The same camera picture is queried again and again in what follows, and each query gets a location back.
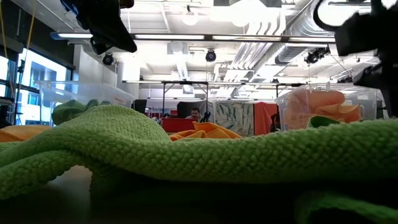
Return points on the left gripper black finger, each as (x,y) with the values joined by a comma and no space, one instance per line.
(105,40)
(121,26)

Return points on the green microfiber towel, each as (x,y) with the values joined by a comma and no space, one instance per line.
(320,121)
(186,149)
(70,112)

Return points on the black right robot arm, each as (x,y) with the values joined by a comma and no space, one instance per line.
(388,93)

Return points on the black ceiling spotlight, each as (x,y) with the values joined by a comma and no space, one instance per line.
(345,80)
(315,55)
(108,59)
(211,56)

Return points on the long ceiling light strip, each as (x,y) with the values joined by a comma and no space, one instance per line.
(169,37)

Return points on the clear plastic storage bin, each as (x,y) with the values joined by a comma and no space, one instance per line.
(368,102)
(93,91)

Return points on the small black monitor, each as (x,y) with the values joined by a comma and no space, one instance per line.
(140,106)

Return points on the red partition panel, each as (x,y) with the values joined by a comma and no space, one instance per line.
(177,125)

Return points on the person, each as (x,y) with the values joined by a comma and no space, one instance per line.
(195,113)

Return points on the red fabric screen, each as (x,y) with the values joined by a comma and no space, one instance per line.
(264,118)

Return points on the leaf pattern fabric screen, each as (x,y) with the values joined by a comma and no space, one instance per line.
(233,116)

